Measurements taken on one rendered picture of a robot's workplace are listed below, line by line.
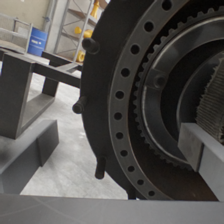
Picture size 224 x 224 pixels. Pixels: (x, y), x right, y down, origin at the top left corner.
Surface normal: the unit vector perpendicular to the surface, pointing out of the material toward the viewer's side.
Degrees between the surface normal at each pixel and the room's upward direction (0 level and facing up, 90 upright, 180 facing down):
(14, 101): 90
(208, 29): 90
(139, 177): 90
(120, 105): 90
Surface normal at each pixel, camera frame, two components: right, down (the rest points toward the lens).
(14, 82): 0.06, 0.33
